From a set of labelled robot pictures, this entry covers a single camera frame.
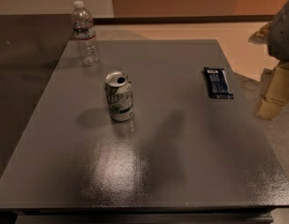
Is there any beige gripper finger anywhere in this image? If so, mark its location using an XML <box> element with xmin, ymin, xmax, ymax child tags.
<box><xmin>255</xmin><ymin>61</ymin><xmax>289</xmax><ymax>119</ymax></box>
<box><xmin>248</xmin><ymin>22</ymin><xmax>271</xmax><ymax>45</ymax></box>

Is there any dark blue rxbar wrapper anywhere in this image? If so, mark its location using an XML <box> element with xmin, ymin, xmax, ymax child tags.
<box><xmin>203</xmin><ymin>67</ymin><xmax>234</xmax><ymax>99</ymax></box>

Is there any white green 7up can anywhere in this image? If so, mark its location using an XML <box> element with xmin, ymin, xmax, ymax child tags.
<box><xmin>105</xmin><ymin>71</ymin><xmax>133</xmax><ymax>122</ymax></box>

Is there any clear plastic water bottle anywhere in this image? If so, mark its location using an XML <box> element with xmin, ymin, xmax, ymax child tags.
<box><xmin>71</xmin><ymin>1</ymin><xmax>100</xmax><ymax>66</ymax></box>

